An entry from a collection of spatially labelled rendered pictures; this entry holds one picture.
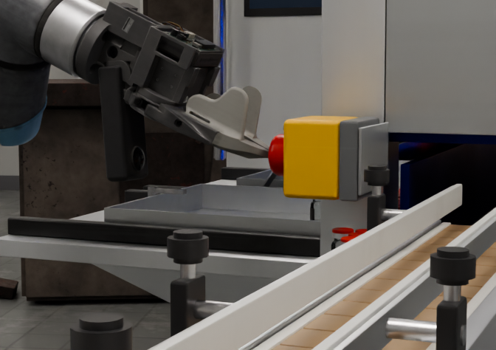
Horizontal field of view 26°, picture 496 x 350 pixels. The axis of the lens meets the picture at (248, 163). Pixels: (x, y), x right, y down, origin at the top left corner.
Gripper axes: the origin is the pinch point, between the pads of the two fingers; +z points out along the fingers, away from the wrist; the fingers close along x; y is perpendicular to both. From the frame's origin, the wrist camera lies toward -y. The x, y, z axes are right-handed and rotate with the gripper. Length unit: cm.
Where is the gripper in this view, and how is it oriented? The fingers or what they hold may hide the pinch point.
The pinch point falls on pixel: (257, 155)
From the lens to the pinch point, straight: 102.6
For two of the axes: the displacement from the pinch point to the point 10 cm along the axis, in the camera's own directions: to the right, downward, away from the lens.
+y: 3.9, -8.9, -2.5
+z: 8.4, 4.5, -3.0
